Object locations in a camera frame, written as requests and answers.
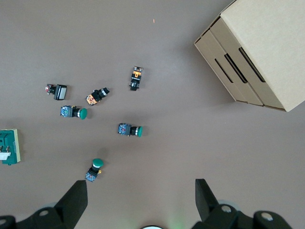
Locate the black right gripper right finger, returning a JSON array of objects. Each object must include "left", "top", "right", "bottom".
[{"left": 192, "top": 178, "right": 294, "bottom": 229}]

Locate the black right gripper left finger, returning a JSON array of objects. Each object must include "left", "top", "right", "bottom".
[{"left": 0, "top": 180, "right": 88, "bottom": 229}]

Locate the green load switch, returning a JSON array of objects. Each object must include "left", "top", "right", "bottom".
[{"left": 0, "top": 128, "right": 24, "bottom": 166}]

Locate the green mushroom push button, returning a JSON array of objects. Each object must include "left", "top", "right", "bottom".
[
  {"left": 117, "top": 123, "right": 143, "bottom": 138},
  {"left": 60, "top": 105, "right": 88, "bottom": 120},
  {"left": 85, "top": 158, "right": 105, "bottom": 183}
]

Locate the brown cardboard box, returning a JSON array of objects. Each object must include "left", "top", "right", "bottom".
[{"left": 193, "top": 0, "right": 305, "bottom": 113}]

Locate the black selector switch orange base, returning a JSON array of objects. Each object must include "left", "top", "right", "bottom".
[
  {"left": 129, "top": 66, "right": 145, "bottom": 91},
  {"left": 85, "top": 87, "right": 111, "bottom": 107}
]

